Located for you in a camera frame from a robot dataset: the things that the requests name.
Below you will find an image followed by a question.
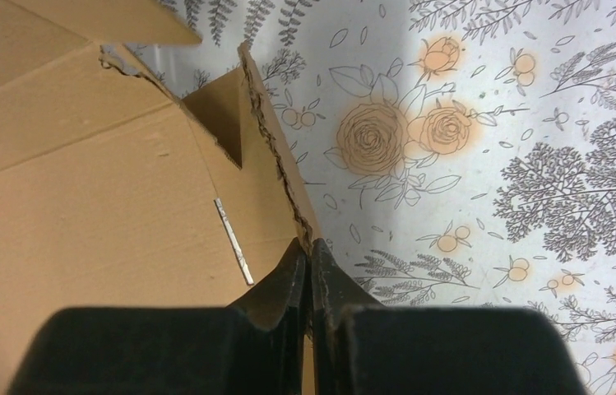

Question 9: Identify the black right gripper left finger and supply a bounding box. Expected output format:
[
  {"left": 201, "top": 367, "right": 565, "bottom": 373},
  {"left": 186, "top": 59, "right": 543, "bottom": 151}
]
[{"left": 7, "top": 240, "right": 308, "bottom": 394}]

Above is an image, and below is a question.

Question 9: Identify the brown cardboard box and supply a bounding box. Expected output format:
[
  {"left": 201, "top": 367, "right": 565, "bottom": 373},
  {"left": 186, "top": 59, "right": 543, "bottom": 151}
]
[{"left": 0, "top": 1, "right": 317, "bottom": 394}]

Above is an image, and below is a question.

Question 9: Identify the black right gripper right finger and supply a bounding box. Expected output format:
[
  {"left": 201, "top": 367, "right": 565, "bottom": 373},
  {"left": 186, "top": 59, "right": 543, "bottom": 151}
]
[{"left": 310, "top": 239, "right": 585, "bottom": 394}]

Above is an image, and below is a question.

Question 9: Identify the floral patterned table mat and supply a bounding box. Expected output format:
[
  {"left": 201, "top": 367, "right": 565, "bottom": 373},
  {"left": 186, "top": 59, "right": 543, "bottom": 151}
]
[{"left": 132, "top": 0, "right": 616, "bottom": 394}]

